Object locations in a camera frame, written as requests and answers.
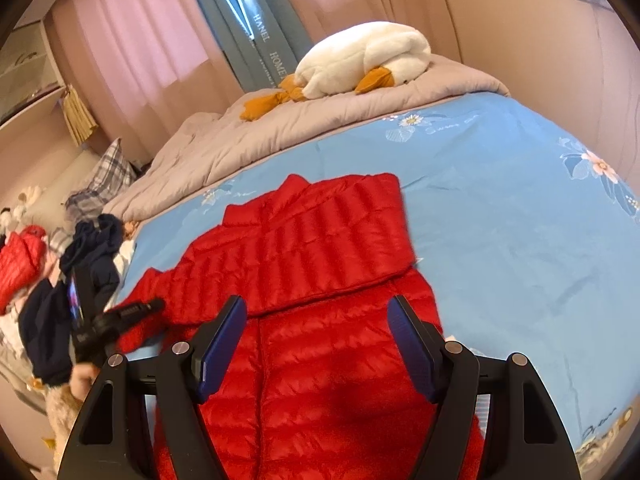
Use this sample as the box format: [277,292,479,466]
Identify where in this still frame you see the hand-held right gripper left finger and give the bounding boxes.
[56,295,249,480]

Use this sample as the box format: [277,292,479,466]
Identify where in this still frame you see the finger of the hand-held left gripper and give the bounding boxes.
[107,298,167,332]

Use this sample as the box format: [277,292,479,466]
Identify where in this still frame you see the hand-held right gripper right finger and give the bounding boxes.
[387,294,585,480]

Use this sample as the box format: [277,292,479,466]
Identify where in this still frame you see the red puffer jacket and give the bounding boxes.
[116,172,488,480]

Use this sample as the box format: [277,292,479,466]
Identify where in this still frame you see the dark navy clothes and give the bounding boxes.
[19,214,126,387]

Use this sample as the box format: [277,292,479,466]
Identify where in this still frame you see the person's left hand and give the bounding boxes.
[69,360,103,400]

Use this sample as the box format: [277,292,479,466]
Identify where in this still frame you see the red garment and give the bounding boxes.
[0,225,49,317]

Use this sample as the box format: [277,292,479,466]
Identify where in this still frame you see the tan furry plush toy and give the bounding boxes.
[45,385,85,467]

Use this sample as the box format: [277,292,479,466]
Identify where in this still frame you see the small white plush toy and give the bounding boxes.
[0,185,45,233]

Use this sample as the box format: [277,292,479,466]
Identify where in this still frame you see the plaid pillow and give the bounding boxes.
[64,137,138,222]

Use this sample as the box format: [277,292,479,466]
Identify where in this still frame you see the blue floral bed sheet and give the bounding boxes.
[120,94,640,480]

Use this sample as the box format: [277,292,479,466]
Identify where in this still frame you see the yellow hanging cloth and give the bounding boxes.
[60,85,99,147]

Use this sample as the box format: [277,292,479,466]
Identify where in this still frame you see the grey quilt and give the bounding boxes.
[102,52,512,223]

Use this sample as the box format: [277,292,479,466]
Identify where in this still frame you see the white shelf unit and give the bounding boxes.
[0,10,69,128]

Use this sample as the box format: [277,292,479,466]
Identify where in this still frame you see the white goose plush toy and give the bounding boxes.
[239,21,433,122]

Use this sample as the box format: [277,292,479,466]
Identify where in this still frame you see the blue printed curtain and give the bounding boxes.
[179,0,308,95]

